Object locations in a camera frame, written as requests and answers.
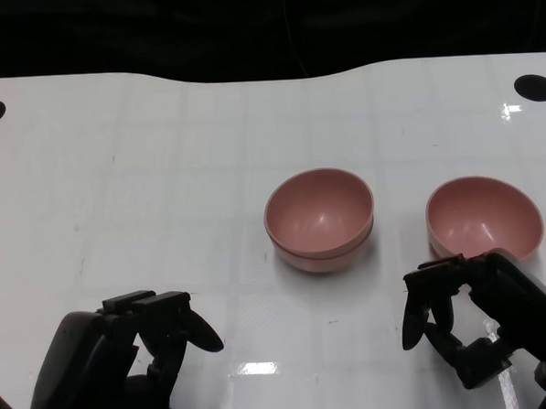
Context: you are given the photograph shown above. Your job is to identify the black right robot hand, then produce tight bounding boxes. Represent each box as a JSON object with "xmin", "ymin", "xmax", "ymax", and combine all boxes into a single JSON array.
[{"xmin": 397, "ymin": 246, "xmax": 546, "ymax": 393}]

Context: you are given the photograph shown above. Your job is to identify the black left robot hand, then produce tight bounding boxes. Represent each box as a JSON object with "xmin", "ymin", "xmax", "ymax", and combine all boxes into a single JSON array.
[{"xmin": 19, "ymin": 285, "xmax": 229, "ymax": 409}]

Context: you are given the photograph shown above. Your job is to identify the pink plastic bowl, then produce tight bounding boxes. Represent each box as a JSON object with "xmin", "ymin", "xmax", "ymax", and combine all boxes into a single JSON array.
[
  {"xmin": 267, "ymin": 217, "xmax": 378, "ymax": 279},
  {"xmin": 262, "ymin": 165, "xmax": 377, "ymax": 257},
  {"xmin": 423, "ymin": 172, "xmax": 546, "ymax": 266}
]

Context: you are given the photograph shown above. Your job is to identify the black backdrop curtain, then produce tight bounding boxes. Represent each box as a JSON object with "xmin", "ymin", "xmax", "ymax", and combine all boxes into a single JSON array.
[{"xmin": 0, "ymin": 0, "xmax": 546, "ymax": 96}]

